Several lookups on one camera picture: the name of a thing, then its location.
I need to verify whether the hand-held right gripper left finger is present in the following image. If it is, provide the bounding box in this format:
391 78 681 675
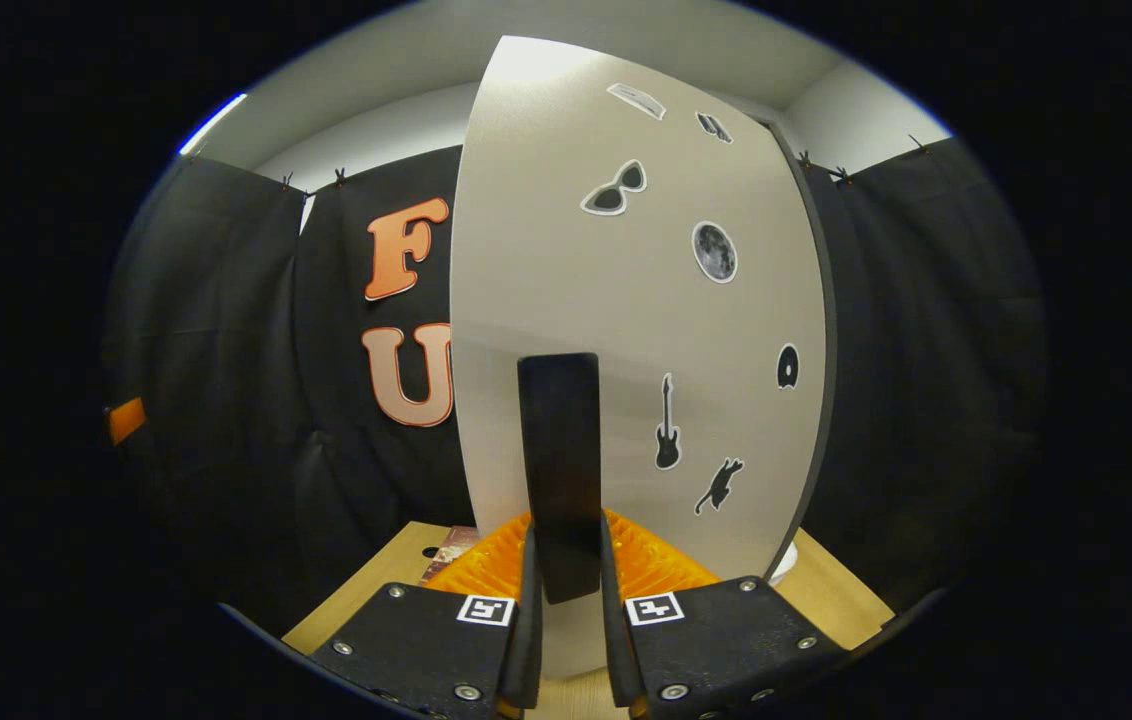
309 510 545 720

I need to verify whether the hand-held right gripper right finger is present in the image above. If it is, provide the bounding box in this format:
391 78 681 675
597 510 849 720

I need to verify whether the black door handle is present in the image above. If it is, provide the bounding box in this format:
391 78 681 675
516 352 603 606

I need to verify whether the white cabinet door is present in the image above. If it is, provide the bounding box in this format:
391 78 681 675
449 35 827 681

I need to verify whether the brown cover book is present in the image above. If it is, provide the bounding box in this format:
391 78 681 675
421 525 480 586

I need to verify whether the black backdrop cloth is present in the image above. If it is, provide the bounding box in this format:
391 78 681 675
101 135 1047 631

